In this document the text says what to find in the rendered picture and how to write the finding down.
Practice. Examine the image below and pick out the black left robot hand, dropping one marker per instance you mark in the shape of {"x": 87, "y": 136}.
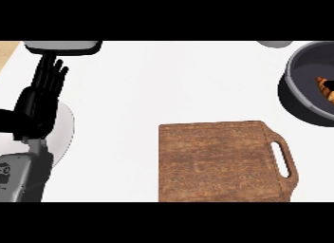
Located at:
{"x": 36, "y": 104}

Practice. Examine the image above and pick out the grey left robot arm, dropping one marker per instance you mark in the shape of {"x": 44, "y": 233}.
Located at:
{"x": 16, "y": 177}

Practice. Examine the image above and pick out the dark grey pot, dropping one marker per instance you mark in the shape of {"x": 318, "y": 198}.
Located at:
{"x": 305, "y": 63}

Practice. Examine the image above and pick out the brown wooden cutting board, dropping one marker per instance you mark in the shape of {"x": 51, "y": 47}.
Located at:
{"x": 217, "y": 161}

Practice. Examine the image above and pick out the pale grey round plate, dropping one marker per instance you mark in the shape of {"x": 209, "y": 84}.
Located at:
{"x": 65, "y": 133}

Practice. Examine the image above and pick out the pale grey rounded object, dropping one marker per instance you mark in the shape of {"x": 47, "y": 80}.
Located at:
{"x": 274, "y": 44}

